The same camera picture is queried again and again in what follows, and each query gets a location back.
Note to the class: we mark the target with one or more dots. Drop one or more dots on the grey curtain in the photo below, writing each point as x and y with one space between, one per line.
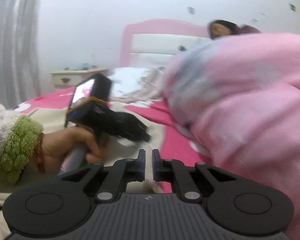
12 42

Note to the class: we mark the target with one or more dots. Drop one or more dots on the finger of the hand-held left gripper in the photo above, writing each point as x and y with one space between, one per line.
143 136

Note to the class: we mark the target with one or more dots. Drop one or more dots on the beige jacket with black trim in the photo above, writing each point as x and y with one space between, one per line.
52 120

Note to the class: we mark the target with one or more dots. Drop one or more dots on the person's left hand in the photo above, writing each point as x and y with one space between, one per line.
65 142

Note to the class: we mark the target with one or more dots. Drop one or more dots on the pink grey floral quilt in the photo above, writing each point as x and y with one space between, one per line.
240 105

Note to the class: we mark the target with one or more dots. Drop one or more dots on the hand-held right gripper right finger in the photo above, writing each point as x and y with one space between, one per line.
155 163

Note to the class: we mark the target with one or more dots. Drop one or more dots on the cream nightstand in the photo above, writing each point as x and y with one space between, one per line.
65 78

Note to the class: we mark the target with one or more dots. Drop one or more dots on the pink floral bed blanket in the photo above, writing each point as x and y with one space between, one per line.
165 135

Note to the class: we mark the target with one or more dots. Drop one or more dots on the white clothing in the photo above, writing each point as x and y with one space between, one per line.
130 80

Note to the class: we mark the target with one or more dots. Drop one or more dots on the pink checked clothing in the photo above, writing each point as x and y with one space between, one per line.
150 87

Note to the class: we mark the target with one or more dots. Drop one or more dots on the pink white headboard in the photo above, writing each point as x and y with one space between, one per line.
152 30

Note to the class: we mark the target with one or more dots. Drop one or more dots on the blue cloth on nightstand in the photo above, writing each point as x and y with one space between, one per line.
83 66

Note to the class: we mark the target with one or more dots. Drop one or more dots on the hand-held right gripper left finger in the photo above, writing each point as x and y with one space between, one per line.
142 163

